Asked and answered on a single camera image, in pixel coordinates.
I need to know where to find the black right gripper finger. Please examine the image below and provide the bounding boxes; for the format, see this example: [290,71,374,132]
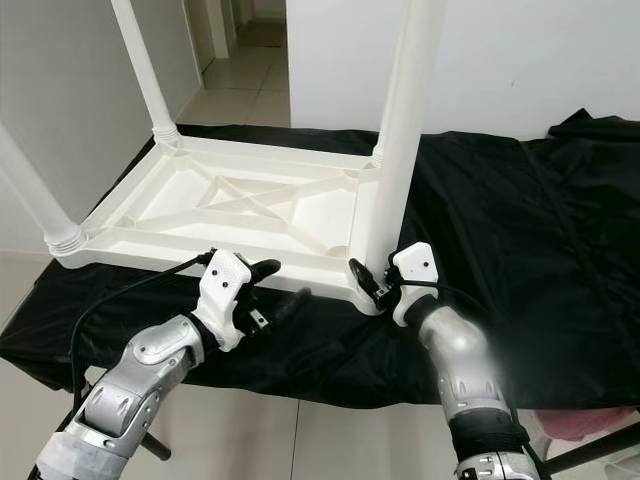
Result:
[348,258,381,299]

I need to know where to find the white plastic table top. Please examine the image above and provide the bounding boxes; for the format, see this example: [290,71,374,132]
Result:
[50,135,391,313]

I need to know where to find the white plastic table leg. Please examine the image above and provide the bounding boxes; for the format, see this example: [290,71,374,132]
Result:
[360,0,449,286]
[372,100,396,173]
[110,0,181,149]
[0,125,88,256]

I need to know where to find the black cloth table cover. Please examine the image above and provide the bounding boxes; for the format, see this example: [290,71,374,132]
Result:
[0,110,640,411]

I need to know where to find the brown doormat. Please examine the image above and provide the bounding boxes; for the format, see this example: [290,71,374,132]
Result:
[238,22,289,49]

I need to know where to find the pink round stool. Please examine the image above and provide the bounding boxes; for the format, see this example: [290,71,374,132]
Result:
[540,410,636,443]

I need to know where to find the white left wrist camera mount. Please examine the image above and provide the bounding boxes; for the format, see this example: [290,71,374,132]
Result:
[195,250,256,351]

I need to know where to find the white door frame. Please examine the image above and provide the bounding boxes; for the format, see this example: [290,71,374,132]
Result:
[188,0,239,66]

